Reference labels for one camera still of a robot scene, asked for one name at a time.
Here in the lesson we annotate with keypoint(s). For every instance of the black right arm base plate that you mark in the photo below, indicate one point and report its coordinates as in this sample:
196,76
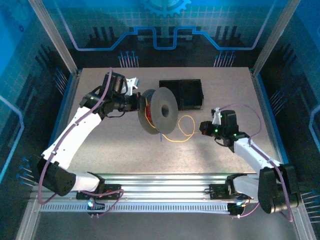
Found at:
216,191

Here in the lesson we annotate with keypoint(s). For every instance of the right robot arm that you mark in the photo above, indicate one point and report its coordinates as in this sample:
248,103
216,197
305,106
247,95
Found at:
252,155

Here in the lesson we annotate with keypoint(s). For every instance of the grey lower shelf panel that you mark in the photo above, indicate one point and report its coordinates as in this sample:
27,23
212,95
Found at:
162,227

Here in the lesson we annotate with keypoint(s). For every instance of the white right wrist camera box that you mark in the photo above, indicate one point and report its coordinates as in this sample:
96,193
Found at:
216,116

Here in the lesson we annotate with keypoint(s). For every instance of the small black controller box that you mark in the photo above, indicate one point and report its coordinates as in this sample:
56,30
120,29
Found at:
96,206
235,208

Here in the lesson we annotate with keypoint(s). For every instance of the aluminium table side rail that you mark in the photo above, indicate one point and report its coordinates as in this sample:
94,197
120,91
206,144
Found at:
73,85

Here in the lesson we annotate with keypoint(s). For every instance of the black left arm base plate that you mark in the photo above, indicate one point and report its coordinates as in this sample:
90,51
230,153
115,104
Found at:
113,193

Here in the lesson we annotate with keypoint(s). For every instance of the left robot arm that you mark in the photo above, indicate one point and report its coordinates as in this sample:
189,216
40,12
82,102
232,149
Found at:
72,135

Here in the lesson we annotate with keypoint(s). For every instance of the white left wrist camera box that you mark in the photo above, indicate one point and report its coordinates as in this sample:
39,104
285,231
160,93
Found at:
130,85

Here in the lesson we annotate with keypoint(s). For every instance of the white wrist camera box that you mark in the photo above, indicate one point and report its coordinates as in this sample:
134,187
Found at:
216,116
130,85

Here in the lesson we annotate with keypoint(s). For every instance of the aluminium frame post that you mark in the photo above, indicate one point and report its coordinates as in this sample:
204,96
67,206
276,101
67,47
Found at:
53,37
275,37

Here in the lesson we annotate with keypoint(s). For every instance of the aluminium front rail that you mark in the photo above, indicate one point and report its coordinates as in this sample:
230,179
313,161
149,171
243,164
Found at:
162,185

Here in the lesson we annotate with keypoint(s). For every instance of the black two-compartment tray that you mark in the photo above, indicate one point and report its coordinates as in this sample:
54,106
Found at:
190,95

